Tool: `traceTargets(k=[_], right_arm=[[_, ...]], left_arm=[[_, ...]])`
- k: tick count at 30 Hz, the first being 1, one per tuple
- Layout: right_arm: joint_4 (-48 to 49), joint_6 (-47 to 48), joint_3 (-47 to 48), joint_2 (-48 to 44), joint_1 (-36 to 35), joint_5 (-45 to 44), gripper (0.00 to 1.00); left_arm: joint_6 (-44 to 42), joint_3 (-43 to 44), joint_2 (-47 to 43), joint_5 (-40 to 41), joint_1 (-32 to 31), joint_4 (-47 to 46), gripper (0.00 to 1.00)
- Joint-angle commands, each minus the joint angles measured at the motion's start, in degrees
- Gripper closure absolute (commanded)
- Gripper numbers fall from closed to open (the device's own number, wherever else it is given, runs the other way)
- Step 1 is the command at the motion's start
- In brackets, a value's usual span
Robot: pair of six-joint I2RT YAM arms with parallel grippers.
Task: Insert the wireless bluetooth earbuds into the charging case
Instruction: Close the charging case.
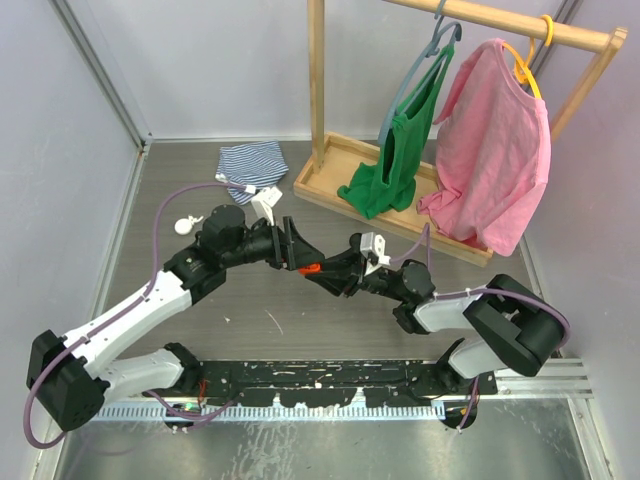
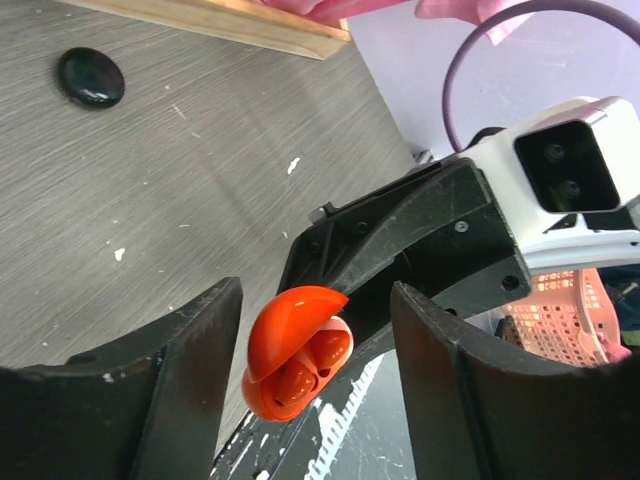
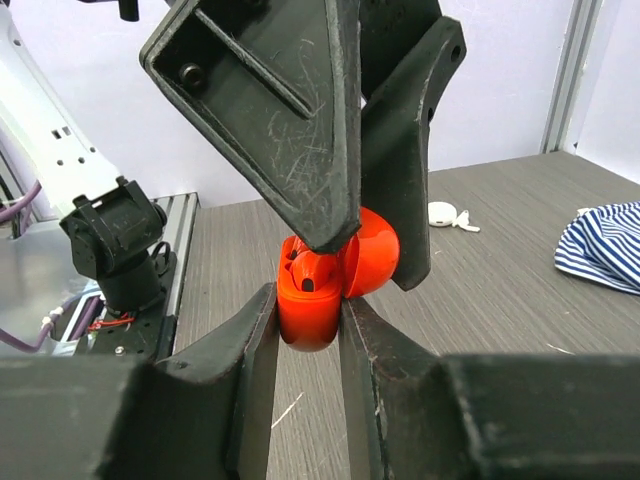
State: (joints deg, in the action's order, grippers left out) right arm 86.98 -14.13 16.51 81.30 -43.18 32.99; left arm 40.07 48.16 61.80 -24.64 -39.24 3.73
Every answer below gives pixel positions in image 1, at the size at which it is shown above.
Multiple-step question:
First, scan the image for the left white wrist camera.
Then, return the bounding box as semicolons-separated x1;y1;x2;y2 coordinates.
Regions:
250;186;283;226

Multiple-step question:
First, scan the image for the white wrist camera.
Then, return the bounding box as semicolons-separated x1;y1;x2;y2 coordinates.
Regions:
360;232;390;276
250;186;283;226

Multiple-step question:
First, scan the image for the white earbud case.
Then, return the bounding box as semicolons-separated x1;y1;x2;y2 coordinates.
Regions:
174;216;204;236

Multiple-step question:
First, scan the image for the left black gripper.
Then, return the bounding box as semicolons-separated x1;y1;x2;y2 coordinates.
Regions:
222;215;324;270

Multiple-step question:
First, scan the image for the pink t-shirt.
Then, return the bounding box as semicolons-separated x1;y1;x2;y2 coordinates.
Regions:
416;38;551;256

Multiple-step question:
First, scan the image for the wooden clothes rack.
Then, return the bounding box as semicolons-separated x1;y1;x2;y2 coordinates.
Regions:
294;1;628;266

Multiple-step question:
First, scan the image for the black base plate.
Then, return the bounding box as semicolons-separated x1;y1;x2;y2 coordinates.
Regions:
156;360;472;408

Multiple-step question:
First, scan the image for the blue clothes hanger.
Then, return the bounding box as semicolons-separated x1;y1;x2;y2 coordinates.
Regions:
378;0;463;151

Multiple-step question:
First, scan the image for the yellow clothes hanger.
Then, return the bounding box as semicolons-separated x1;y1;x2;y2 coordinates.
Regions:
502;14;555;99

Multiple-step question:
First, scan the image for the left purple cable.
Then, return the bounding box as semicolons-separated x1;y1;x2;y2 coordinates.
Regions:
23;181;257;451

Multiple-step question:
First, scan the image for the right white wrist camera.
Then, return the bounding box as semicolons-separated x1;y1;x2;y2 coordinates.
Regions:
360;232;390;276

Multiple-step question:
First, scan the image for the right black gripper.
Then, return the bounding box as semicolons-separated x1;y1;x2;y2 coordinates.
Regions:
305;243;407;302

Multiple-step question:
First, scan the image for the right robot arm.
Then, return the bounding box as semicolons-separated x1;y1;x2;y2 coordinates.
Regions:
299;251;570;394

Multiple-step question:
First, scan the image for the black earbud charging case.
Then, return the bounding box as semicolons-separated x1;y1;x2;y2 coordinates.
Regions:
349;233;362;251

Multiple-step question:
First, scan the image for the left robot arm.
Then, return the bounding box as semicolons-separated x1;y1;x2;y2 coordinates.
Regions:
23;205;325;433

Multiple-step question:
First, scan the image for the aluminium rail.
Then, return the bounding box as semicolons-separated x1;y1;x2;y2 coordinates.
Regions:
100;359;592;405

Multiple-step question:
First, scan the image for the orange earbud case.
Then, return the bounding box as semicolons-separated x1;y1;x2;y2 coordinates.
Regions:
298;263;322;276

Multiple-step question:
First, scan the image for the blue striped folded cloth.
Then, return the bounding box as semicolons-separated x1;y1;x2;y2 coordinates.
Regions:
215;141;289;206

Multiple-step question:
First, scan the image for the green tank top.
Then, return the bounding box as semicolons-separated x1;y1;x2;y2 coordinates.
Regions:
337;46;455;219

